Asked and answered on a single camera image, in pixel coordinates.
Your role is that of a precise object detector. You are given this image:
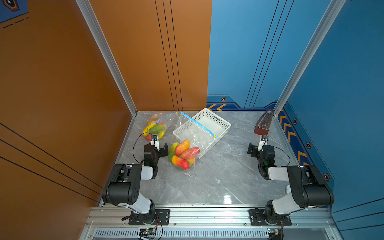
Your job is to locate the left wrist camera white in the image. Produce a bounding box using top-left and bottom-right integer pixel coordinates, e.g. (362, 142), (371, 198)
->
(151, 135), (160, 150)

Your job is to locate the aluminium corner post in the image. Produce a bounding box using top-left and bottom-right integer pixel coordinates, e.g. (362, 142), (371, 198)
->
(74, 0), (138, 117)
(274, 0), (346, 118)

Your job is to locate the aluminium corner post left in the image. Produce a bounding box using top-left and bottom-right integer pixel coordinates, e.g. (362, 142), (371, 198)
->
(74, 0), (138, 117)

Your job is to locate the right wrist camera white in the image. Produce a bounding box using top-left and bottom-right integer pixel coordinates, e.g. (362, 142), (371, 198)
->
(258, 135), (269, 151)

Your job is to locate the orange yellow mango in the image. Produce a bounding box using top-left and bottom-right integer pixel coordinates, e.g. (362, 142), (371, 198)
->
(175, 140), (191, 156)

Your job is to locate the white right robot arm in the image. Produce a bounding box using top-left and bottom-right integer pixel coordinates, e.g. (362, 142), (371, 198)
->
(247, 144), (335, 226)

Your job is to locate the clear zip-top bag blue zipper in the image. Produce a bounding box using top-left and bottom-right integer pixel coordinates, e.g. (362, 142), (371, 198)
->
(143, 111), (179, 141)

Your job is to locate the red apple-like mango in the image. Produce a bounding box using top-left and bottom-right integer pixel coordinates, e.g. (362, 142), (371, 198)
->
(181, 147), (200, 160)

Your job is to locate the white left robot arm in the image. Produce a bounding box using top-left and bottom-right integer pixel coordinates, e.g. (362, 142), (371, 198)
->
(102, 144), (169, 225)

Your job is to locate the white perforated plastic basket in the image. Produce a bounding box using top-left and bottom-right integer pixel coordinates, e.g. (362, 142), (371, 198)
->
(173, 108), (231, 159)

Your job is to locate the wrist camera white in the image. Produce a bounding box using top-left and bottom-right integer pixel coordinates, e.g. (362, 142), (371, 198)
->
(258, 135), (269, 151)
(151, 135), (160, 150)

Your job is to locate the aluminium corner post right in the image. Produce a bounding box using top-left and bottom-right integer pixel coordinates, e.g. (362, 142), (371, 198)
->
(274, 0), (346, 118)

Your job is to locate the red wedge metronome box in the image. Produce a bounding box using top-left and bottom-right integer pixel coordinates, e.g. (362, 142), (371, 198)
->
(254, 110), (274, 136)

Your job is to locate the aluminium front rail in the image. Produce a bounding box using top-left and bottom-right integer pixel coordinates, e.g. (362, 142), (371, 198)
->
(80, 204), (343, 240)

